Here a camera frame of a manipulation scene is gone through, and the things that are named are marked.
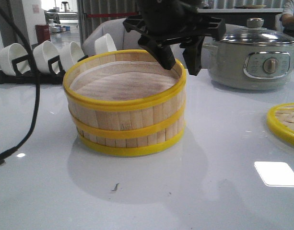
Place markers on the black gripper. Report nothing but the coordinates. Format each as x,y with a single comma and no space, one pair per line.
164,22

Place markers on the bamboo steamer tier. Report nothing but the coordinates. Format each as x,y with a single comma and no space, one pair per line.
167,106
132,143

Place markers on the woven bamboo steamer lid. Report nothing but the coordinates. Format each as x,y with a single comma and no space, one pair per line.
280,121

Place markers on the grey electric cooking pot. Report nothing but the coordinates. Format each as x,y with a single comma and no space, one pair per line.
250,67

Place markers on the dark counter with white top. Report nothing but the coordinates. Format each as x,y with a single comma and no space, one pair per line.
240,16

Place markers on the white bowl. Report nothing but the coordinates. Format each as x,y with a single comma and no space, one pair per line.
42,53
70,55
104,44
8,54

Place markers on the glass pot lid with knob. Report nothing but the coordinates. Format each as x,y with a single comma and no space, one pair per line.
255,34

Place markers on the shallow plate on counter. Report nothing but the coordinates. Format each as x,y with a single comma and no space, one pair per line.
250,7

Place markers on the red barrier belt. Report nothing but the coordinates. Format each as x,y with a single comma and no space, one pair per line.
106,15

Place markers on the seated person at right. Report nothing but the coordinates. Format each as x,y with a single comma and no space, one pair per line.
287,17

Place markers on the red bin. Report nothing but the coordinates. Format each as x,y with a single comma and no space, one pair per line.
42,33

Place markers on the black bowl rack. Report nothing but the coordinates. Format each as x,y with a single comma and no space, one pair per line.
54,77

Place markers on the white bowl far left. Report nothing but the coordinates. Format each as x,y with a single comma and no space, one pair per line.
8,54

